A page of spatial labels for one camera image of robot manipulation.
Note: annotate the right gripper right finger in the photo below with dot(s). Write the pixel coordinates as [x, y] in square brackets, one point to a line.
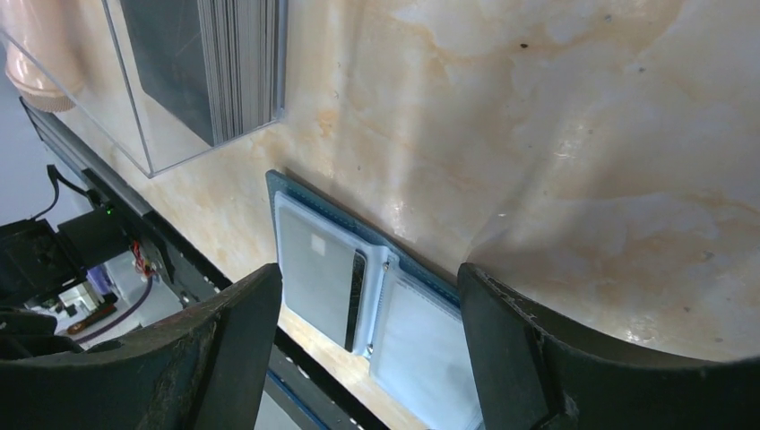
[535, 368]

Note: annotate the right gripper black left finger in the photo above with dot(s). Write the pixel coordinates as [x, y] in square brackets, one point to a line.
[201, 368]

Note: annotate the black VIP credit card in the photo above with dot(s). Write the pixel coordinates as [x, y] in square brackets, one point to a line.
[323, 274]

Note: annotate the teal card holder wallet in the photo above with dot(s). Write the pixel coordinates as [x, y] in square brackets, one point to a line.
[409, 326]

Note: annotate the clear plastic box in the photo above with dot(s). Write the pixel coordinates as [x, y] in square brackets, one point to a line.
[112, 99]

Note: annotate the black card stack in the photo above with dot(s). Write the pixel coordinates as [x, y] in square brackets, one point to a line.
[216, 66]

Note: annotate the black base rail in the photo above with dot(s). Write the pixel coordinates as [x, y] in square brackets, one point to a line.
[119, 219]

